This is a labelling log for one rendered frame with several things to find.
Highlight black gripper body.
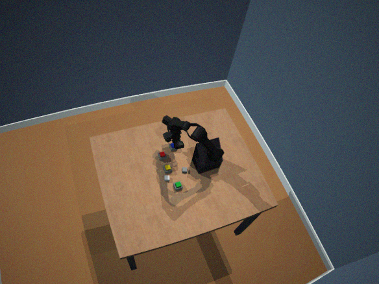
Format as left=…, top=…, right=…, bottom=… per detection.
left=171, top=130, right=184, bottom=149

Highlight blue button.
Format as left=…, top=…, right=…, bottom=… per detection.
left=169, top=143, right=178, bottom=151

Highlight green button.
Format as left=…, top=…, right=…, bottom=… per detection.
left=173, top=181, right=183, bottom=191

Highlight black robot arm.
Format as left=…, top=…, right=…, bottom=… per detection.
left=162, top=115, right=225, bottom=163

